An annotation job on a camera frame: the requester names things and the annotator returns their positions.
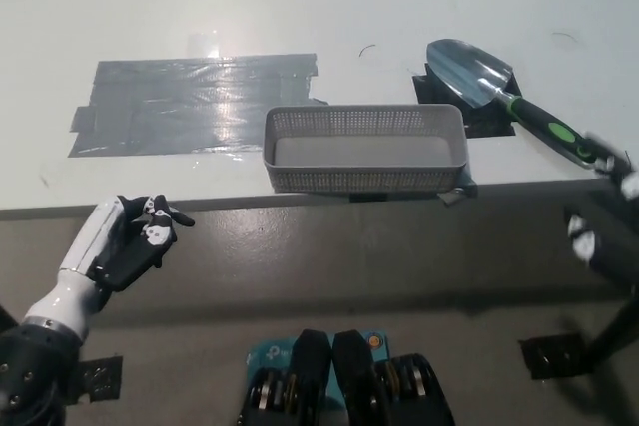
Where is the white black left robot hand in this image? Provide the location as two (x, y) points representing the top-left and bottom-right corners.
(23, 194), (197, 343)

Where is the grey perforated plastic basket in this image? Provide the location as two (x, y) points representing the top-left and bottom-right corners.
(263, 104), (470, 196)

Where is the black tape patch on desk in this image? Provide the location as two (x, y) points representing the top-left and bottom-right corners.
(411, 62), (523, 139)

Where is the teal tp-link box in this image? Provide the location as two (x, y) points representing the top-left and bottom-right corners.
(245, 328), (391, 426)

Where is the large grey tape patch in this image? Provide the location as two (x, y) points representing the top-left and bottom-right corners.
(67, 51), (330, 159)

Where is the silver trowel black green handle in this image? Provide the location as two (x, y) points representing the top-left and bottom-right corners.
(426, 38), (600, 171)

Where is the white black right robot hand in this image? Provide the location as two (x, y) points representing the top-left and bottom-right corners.
(567, 132), (639, 292)

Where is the small grey tape piece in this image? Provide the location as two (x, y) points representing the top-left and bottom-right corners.
(437, 166), (479, 207)

